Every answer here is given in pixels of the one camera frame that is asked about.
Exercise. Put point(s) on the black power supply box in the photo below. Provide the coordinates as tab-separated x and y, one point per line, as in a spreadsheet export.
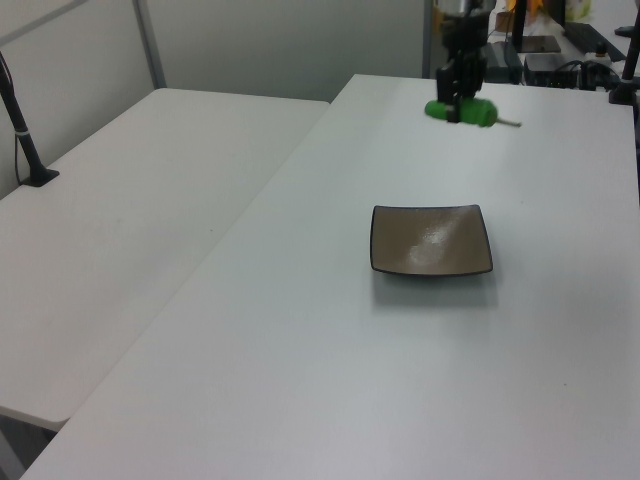
502	62

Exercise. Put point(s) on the black electronics box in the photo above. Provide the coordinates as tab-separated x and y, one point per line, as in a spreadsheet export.
547	67

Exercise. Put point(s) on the black keyboard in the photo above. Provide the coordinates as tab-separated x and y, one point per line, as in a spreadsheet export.
587	35

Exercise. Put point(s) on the green chili pepper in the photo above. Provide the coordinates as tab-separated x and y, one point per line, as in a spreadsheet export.
475	112

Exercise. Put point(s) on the square brown ceramic plate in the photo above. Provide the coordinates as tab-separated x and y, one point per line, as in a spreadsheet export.
430	242

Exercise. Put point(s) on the black monitor stand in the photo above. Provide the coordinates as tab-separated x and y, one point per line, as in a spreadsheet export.
532	42

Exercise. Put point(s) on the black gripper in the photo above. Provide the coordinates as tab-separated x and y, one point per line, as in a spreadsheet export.
465	37

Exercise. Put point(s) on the grey metal partition post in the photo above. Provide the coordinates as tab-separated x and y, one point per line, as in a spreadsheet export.
428	40
152	45

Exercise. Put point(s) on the black camera stand white band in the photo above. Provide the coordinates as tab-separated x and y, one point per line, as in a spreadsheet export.
22	140

